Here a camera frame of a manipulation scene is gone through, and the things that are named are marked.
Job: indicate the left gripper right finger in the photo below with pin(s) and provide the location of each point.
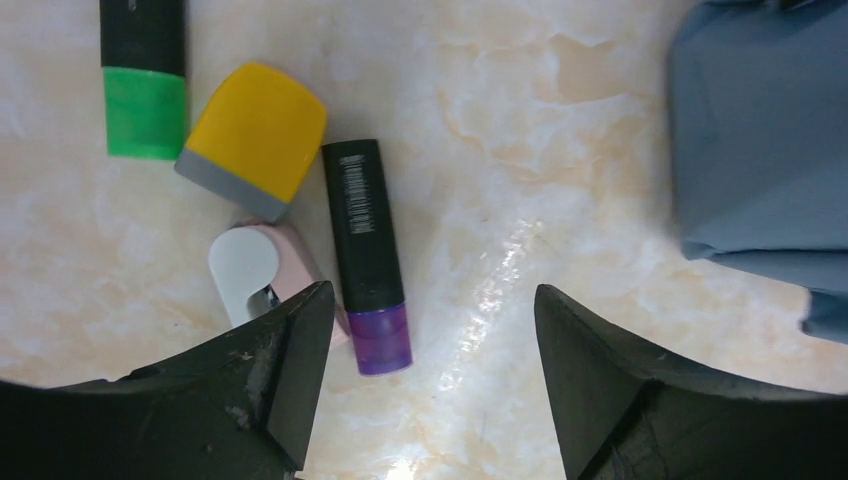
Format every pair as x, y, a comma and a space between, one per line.
626, 408

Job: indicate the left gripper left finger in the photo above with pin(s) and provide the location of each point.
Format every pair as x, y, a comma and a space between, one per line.
239, 406

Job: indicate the purple black highlighter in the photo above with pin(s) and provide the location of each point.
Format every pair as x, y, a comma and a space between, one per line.
367, 256

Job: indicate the blue grey backpack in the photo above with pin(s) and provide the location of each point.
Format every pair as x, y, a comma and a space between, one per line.
758, 124

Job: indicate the green black marker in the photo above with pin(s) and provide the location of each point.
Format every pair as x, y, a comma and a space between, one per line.
144, 63

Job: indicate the yellow grey eraser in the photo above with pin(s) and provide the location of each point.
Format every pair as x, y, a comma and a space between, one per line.
255, 140

